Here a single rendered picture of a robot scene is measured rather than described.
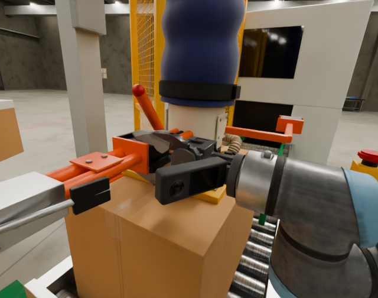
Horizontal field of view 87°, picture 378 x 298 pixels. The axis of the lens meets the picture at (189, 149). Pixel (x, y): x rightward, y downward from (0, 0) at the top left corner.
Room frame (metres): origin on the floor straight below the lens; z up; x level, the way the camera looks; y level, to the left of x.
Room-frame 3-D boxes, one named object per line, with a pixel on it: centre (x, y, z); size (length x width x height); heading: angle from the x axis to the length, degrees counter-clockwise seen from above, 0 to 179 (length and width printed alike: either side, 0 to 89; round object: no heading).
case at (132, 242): (0.61, 0.00, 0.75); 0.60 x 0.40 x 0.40; 152
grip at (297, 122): (0.76, -0.38, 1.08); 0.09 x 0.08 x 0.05; 64
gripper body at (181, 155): (0.32, -0.03, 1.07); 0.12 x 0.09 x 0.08; 63
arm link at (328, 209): (0.24, -0.18, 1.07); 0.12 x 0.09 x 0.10; 63
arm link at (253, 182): (0.28, -0.10, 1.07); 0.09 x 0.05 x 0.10; 153
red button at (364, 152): (0.57, -0.55, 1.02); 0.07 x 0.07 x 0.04
